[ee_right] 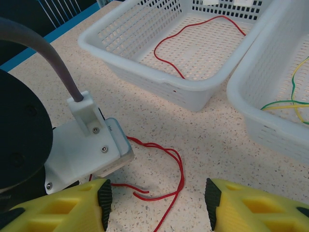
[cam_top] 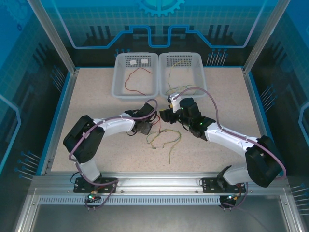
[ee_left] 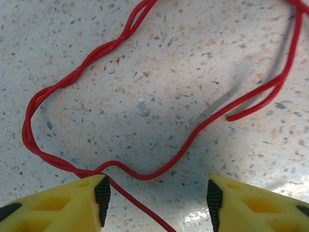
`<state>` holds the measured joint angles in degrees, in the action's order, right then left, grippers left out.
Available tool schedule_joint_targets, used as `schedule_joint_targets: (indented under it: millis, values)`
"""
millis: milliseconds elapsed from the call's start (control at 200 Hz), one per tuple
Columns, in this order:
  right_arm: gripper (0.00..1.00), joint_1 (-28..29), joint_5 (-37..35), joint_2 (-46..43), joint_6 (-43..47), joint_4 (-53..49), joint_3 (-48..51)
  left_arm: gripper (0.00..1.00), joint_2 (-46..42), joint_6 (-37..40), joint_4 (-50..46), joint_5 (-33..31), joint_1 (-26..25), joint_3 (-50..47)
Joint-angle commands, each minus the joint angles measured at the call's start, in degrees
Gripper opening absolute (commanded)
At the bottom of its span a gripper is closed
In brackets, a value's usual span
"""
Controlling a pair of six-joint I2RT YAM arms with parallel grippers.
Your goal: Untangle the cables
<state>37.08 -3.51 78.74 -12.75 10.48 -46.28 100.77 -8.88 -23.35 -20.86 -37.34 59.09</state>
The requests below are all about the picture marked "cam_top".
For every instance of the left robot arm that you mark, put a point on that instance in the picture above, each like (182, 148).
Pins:
(116, 124)

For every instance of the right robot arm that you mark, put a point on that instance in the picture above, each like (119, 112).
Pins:
(229, 139)

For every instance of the white paper label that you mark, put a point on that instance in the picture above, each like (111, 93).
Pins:
(133, 62)
(144, 61)

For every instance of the white perforated plastic basket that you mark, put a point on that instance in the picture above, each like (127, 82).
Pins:
(178, 58)
(135, 56)

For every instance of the small lit circuit board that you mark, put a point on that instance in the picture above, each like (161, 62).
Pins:
(233, 197)
(93, 197)

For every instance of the grey metal shelf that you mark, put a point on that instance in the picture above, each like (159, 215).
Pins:
(157, 220)

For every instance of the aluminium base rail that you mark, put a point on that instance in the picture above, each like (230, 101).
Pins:
(157, 181)

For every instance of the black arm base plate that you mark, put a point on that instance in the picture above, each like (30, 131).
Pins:
(210, 184)
(106, 181)

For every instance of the aluminium side rail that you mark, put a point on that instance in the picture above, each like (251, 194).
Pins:
(60, 120)

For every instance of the aluminium corner post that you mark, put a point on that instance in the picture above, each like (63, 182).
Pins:
(264, 36)
(55, 36)

